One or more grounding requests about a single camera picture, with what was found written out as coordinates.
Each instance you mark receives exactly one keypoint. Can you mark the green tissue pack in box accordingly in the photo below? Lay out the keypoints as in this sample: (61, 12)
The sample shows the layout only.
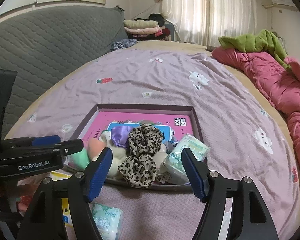
(178, 158)

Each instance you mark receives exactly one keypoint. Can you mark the green garment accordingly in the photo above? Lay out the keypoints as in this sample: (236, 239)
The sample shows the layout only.
(265, 40)

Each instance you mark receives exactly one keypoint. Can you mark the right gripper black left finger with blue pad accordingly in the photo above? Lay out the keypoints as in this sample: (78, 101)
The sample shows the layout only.
(44, 216)

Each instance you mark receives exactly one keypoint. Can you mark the pink patterned bed sheet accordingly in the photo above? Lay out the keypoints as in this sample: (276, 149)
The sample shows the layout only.
(244, 140)

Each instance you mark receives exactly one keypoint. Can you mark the green makeup sponge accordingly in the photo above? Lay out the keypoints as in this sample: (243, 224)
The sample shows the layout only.
(79, 160)

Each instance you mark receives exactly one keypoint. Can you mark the leopard print scrunchie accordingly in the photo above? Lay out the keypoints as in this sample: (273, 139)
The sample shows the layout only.
(139, 169)

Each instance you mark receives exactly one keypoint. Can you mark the purple satin scrunchie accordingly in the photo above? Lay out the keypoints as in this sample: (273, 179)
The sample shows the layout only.
(119, 135)

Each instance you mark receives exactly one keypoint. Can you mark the pink book in box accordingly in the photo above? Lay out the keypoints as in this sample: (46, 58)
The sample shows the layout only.
(173, 126)

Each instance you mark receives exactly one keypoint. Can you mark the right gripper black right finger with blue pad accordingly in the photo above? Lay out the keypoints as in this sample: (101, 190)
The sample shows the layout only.
(250, 217)

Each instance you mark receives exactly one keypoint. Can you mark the dark shallow cardboard box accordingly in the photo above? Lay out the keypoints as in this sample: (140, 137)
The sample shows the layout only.
(137, 108)

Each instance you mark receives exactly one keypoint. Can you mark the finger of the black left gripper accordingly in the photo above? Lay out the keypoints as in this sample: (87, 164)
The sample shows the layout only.
(66, 148)

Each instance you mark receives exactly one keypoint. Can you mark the cream plush puff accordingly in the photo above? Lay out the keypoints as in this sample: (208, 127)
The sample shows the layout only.
(119, 155)

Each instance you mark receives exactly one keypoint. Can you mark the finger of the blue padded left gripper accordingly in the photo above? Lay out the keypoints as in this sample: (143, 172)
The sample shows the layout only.
(32, 141)

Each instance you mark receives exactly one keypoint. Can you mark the pink crumpled quilt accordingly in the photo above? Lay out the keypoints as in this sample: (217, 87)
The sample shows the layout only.
(278, 85)

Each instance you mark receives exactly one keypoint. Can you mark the white sheer curtain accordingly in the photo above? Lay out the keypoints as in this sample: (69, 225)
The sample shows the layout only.
(204, 21)

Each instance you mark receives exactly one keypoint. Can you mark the green floral tissue pack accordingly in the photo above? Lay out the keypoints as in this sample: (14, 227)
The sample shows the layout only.
(107, 219)

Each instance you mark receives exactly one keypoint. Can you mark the blue patterned cloth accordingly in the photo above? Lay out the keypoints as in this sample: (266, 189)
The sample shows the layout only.
(122, 44)

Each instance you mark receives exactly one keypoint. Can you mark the grey quilted headboard cover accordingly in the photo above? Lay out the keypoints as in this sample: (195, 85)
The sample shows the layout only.
(44, 46)

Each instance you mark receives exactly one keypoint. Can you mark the folded clothes pile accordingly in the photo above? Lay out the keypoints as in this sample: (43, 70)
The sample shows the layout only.
(155, 27)

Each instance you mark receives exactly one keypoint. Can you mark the peach makeup sponge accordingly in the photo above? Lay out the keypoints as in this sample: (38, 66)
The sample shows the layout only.
(95, 147)

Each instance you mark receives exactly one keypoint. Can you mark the hand with red nails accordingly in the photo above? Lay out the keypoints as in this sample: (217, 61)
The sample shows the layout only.
(20, 189)

